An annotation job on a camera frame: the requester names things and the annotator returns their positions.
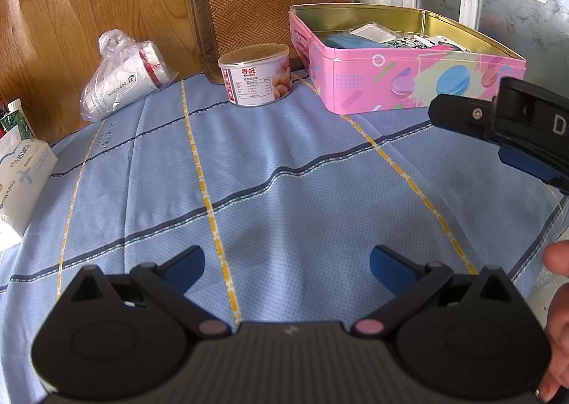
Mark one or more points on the green pouch with white cap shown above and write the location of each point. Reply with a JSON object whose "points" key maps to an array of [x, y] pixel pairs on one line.
{"points": [[15, 121]]}

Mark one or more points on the pink tin box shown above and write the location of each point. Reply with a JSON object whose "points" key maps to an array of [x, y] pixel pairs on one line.
{"points": [[355, 79]]}

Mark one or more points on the blue checked tablecloth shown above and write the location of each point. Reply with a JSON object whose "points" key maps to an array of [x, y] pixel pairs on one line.
{"points": [[289, 155]]}

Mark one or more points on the white tissue pack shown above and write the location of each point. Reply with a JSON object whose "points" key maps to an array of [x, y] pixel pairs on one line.
{"points": [[22, 181]]}

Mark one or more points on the person's right hand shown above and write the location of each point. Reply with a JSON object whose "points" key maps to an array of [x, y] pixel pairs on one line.
{"points": [[560, 341]]}

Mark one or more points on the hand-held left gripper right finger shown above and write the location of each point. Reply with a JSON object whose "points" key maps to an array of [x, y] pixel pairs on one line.
{"points": [[391, 268]]}

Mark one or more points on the clear plastic case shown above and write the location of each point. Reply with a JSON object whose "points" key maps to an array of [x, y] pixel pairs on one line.
{"points": [[373, 32]]}

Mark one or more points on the clear bag of paper cups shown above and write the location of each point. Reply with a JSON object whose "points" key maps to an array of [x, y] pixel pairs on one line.
{"points": [[120, 84]]}

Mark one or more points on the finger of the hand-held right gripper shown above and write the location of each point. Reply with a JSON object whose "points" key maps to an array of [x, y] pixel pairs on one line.
{"points": [[458, 113], [533, 166]]}

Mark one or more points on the food can with pink label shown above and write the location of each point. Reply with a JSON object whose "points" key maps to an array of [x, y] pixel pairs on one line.
{"points": [[258, 84]]}

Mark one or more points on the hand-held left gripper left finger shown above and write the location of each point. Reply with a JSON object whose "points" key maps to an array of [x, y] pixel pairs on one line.
{"points": [[184, 270]]}

